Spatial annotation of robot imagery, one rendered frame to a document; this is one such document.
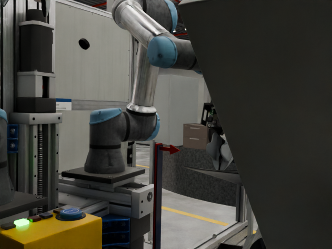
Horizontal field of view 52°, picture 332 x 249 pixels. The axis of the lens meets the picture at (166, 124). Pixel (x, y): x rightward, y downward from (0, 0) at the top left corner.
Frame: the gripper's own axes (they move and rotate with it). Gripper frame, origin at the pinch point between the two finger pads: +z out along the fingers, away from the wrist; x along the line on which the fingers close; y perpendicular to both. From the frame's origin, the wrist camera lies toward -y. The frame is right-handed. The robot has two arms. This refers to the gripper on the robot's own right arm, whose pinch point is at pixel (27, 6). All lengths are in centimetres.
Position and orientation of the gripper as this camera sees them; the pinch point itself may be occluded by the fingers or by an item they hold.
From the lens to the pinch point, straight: 79.6
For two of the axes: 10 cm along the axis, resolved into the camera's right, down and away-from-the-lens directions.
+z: -0.2, 10.0, 0.5
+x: -5.9, 0.3, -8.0
